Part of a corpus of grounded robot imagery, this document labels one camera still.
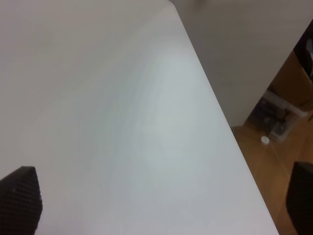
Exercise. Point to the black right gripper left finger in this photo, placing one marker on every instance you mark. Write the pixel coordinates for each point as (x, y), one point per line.
(21, 203)

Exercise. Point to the small white round cap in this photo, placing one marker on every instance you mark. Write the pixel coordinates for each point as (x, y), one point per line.
(264, 140)

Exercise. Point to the clear plastic storage box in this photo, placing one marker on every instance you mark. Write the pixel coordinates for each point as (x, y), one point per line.
(275, 116)

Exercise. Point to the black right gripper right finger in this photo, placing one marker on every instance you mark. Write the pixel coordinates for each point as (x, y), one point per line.
(299, 199)

